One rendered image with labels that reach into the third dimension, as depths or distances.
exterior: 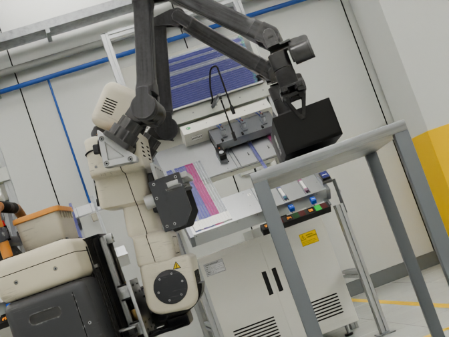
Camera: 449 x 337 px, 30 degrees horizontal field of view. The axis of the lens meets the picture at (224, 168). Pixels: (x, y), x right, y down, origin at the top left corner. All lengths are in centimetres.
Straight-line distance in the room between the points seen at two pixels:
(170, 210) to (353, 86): 380
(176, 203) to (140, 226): 15
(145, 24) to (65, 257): 73
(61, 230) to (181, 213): 38
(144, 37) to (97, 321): 84
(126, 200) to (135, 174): 8
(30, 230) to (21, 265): 19
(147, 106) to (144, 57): 16
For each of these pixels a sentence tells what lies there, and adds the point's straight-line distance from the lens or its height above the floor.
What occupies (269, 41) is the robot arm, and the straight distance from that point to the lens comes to 240.
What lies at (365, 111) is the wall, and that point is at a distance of 618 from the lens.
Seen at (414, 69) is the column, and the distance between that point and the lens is 580.
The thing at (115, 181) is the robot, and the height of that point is 94.
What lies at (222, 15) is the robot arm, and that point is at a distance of 248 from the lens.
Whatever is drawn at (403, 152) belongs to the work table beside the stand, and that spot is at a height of 71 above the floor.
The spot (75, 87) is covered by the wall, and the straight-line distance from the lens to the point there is 594.
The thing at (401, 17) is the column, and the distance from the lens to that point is 588.
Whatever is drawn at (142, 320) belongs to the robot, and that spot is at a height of 51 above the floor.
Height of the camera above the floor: 64
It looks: 5 degrees up
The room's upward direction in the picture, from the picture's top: 20 degrees counter-clockwise
